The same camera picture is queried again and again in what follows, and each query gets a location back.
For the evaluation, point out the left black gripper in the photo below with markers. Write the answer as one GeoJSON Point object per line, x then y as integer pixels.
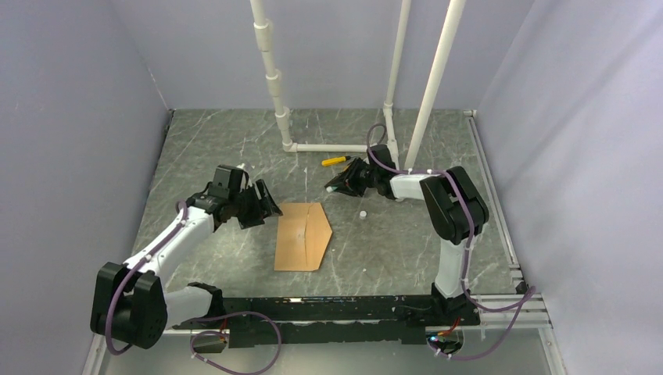
{"type": "Point", "coordinates": [256, 217]}

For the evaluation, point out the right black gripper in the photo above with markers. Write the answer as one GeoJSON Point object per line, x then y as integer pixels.
{"type": "Point", "coordinates": [346, 182]}

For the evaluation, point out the brown paper envelope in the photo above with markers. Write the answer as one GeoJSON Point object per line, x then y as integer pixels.
{"type": "Point", "coordinates": [303, 236]}

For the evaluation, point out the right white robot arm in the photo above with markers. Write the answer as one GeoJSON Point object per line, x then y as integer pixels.
{"type": "Point", "coordinates": [456, 209]}

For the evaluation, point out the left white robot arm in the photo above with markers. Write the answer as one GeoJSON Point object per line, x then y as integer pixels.
{"type": "Point", "coordinates": [130, 307]}

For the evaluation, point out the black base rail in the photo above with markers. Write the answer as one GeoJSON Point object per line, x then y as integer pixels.
{"type": "Point", "coordinates": [408, 319]}

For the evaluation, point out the white pvc pipe frame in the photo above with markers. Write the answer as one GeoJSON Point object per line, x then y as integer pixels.
{"type": "Point", "coordinates": [393, 103]}

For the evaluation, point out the aluminium frame rail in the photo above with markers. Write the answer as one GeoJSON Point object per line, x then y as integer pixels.
{"type": "Point", "coordinates": [495, 277]}

